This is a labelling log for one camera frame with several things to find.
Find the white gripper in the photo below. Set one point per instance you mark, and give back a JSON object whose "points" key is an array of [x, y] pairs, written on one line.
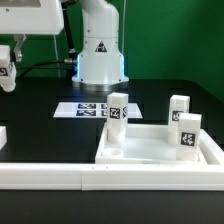
{"points": [[20, 17]]}

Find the white square tabletop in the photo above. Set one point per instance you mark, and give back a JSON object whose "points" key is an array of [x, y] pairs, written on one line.
{"points": [[147, 144]]}

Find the thin white pole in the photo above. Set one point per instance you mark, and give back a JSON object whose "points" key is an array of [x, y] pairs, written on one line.
{"points": [[57, 56]]}

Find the white sheet with tags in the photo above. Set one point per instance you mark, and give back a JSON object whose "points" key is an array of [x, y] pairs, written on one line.
{"points": [[90, 110]]}

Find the white U-shaped fence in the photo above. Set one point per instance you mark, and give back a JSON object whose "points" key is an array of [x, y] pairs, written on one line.
{"points": [[97, 176]]}

